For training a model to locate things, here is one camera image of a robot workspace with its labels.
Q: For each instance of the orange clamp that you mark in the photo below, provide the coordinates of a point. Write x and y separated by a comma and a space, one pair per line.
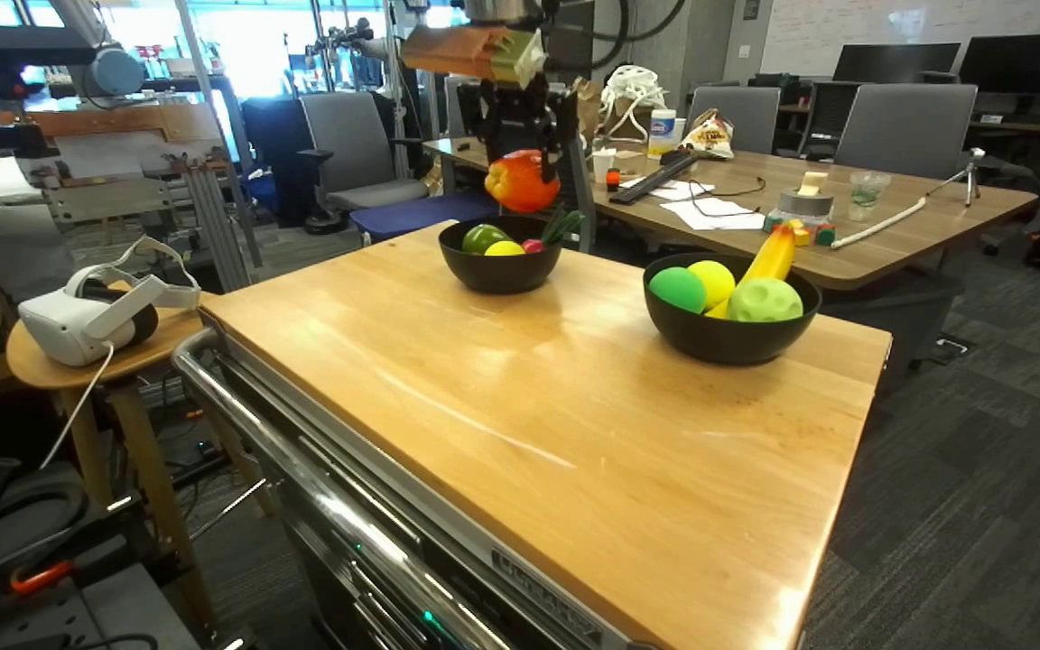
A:
43, 579

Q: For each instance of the grey chair right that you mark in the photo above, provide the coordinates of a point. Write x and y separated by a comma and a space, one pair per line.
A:
907, 128

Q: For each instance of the black bowl right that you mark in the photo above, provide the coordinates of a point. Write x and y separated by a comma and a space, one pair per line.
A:
716, 339

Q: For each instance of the grey office chair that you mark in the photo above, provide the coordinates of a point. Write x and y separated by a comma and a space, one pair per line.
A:
353, 157

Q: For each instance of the black keyboard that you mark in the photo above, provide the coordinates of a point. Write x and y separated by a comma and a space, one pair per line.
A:
671, 169

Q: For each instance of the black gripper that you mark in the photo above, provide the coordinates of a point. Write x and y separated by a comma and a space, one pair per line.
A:
521, 117

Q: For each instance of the round wooden stool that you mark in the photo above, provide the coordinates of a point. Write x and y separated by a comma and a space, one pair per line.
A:
73, 395

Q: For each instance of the yellow toy ball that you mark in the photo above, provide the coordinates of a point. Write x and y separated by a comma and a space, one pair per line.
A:
716, 281

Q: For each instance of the green toy ball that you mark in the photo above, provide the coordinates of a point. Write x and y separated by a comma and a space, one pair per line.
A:
682, 291

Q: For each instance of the yellow toy lemon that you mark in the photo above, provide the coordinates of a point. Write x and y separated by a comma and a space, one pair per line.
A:
504, 250

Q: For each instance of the light green toy cabbage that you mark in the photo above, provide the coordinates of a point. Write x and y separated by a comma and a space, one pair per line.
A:
767, 301

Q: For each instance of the white paper sheets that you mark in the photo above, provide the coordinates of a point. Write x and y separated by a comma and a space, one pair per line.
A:
704, 210

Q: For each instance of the green toy pear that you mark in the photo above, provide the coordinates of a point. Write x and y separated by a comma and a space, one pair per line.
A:
481, 238

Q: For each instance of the white VR headset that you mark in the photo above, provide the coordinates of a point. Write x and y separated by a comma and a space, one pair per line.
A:
106, 306

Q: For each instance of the wooden office table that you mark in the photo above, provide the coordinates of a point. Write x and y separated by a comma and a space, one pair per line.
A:
850, 238

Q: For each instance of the red toy radish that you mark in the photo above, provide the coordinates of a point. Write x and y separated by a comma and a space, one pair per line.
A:
555, 234

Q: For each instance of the metal cart handle bar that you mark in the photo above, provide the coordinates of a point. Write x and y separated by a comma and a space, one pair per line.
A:
364, 560

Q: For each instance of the yellow toy banana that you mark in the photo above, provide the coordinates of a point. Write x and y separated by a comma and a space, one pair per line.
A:
773, 257

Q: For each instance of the black bowl left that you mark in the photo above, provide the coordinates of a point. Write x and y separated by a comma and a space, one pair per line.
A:
496, 271

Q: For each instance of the black bowl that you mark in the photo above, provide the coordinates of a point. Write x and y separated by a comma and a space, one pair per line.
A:
716, 339
496, 271

